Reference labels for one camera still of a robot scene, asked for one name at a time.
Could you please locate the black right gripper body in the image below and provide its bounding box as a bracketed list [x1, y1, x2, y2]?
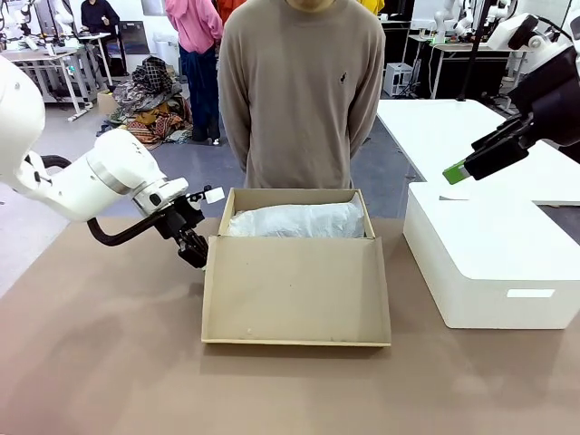
[520, 90, 580, 148]

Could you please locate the person in beige sweater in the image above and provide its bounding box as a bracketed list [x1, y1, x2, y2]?
[217, 0, 387, 191]

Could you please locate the dark chair back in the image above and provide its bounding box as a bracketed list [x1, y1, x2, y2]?
[118, 20, 150, 56]

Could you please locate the white foam box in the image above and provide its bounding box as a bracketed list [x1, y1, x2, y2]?
[401, 180, 580, 331]

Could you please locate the small white cabinet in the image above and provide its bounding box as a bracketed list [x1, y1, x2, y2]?
[383, 62, 415, 99]

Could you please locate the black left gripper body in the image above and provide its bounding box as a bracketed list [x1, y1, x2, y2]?
[153, 196, 206, 241]

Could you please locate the black left arm hose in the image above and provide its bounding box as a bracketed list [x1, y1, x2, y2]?
[40, 154, 169, 248]

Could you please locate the white waste bin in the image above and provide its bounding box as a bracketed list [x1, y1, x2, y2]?
[154, 32, 181, 63]

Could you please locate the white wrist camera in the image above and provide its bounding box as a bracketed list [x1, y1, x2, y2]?
[487, 13, 541, 51]
[188, 184, 226, 204]

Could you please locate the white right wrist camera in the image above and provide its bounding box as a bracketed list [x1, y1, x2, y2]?
[487, 13, 541, 51]

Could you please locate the grey background desk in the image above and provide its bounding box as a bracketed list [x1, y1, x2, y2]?
[0, 31, 115, 123]

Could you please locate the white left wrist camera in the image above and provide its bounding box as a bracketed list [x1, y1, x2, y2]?
[188, 184, 226, 204]

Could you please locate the white table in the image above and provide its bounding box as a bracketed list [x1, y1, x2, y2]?
[375, 98, 580, 206]

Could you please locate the person in black clothes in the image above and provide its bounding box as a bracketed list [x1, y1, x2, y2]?
[80, 0, 121, 35]

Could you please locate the black stand pole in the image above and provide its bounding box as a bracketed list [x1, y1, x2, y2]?
[456, 0, 496, 102]

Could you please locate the pile of patterned clothes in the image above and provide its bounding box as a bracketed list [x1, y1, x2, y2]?
[108, 54, 195, 147]

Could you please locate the person in pink hoodie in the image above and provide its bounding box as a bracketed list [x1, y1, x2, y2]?
[165, 0, 225, 144]

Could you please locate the small cardboard carton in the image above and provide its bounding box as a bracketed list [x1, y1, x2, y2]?
[96, 90, 120, 115]

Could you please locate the cardboard shoe box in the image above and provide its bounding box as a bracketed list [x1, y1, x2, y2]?
[201, 187, 393, 348]

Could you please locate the background work table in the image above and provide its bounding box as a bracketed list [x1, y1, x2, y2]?
[407, 29, 536, 101]

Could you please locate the white tissue paper sheet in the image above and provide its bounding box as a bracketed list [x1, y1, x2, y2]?
[228, 202, 368, 239]

